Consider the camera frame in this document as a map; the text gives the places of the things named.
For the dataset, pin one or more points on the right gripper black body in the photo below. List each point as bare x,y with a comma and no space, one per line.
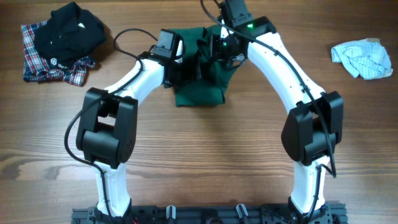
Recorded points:
221,51

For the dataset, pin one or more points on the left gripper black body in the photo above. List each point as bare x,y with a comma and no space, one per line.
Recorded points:
183,72

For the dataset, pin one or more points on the dark green shorts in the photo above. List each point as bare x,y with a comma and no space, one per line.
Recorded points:
210,90

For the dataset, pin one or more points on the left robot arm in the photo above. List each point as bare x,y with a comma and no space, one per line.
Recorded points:
108,125

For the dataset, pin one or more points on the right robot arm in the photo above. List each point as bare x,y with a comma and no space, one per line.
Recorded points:
314,121

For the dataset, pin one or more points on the black polo shirt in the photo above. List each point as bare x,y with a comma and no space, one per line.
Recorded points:
70,34

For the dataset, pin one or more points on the light blue striped cloth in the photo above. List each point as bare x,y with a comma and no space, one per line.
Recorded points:
365,58

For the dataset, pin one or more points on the red plaid shirt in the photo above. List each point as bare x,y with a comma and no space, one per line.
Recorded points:
38,69

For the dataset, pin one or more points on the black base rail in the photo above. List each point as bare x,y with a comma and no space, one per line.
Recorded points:
268,213

